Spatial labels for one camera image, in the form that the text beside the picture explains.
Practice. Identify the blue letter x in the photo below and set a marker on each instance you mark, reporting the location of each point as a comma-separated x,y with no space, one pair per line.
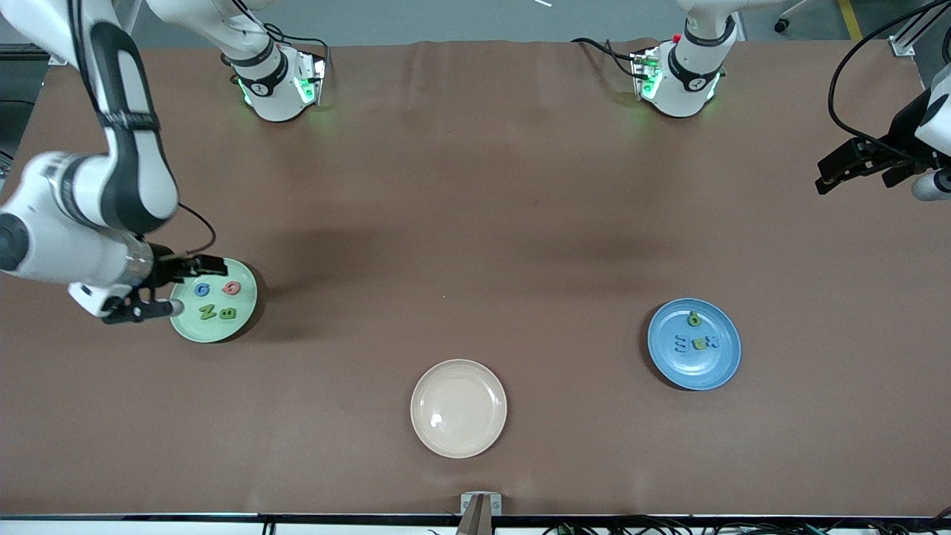
713,342

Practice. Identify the blue letter G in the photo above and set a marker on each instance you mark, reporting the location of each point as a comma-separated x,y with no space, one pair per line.
202,290

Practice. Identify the silver camera mount bracket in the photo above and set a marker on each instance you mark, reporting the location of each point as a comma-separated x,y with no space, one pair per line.
481,505

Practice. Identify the green letter p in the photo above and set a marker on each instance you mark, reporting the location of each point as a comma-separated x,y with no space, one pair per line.
695,319

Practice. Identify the blue plate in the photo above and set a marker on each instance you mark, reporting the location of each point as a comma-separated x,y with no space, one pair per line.
694,371

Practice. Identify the beige plate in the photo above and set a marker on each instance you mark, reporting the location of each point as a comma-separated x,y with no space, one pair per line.
458,409

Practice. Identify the blue letter m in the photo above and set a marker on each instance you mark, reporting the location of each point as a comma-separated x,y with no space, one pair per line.
681,343

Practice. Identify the light green plate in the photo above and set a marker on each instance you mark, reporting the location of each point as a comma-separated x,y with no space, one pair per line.
189,331

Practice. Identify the silver arm base connector block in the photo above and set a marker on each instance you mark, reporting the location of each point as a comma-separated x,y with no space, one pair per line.
645,74
310,78

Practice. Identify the green letter N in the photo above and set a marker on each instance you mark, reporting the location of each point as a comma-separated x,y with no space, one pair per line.
208,312

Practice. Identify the brown table cover mat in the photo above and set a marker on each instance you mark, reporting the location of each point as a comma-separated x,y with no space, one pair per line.
475,148

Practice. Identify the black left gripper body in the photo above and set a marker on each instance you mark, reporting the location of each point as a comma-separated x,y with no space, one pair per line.
897,146

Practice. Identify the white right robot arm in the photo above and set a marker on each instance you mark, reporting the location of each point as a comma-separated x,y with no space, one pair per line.
44,238

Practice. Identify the red letter G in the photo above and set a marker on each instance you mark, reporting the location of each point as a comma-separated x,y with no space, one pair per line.
232,288

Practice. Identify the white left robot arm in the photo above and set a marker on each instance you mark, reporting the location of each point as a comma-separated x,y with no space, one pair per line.
691,74

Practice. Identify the black chair caster wheel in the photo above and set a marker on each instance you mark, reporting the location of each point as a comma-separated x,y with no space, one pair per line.
781,26

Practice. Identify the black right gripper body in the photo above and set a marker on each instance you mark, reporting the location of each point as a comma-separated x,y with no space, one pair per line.
166,268

